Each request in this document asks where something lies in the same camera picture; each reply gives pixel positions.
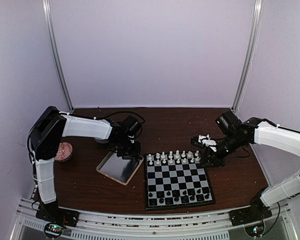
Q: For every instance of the left aluminium frame post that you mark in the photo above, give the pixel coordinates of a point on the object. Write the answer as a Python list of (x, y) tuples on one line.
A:
[(55, 53)]

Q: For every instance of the wooden rimmed black tray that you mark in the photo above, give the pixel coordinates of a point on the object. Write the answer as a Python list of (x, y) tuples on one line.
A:
[(119, 169)]

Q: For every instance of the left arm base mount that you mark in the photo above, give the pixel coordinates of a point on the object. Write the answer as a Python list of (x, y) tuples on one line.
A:
[(57, 222)]

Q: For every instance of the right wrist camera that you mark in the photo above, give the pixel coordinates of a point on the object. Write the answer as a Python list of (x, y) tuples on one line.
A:
[(202, 141)]

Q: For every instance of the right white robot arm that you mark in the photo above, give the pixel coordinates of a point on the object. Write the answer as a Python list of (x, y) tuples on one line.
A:
[(259, 131)]

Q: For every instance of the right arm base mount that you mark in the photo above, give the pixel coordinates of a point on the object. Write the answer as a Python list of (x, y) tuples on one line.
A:
[(252, 219)]

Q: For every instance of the aluminium frame post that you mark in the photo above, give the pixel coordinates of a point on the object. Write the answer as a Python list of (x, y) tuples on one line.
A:
[(250, 51), (55, 53)]

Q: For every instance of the red patterned bowl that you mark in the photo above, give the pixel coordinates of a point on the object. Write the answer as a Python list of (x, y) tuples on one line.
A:
[(64, 153)]

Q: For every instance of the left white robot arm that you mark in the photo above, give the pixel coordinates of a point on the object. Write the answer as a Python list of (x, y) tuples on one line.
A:
[(46, 134)]

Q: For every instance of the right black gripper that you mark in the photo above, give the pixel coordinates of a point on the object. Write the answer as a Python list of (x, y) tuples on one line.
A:
[(217, 161)]

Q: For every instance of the aluminium front rail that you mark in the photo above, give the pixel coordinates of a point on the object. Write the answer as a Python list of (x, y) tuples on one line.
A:
[(210, 225)]

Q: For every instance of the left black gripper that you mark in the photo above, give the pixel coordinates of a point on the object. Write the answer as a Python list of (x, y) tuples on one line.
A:
[(135, 153)]

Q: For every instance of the right aluminium frame post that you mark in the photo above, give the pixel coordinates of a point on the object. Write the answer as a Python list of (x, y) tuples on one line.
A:
[(250, 51)]

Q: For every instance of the black grey chessboard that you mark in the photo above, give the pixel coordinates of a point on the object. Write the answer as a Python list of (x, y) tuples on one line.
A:
[(176, 174)]

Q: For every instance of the white ceramic bowl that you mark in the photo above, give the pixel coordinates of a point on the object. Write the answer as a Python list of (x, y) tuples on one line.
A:
[(101, 141)]

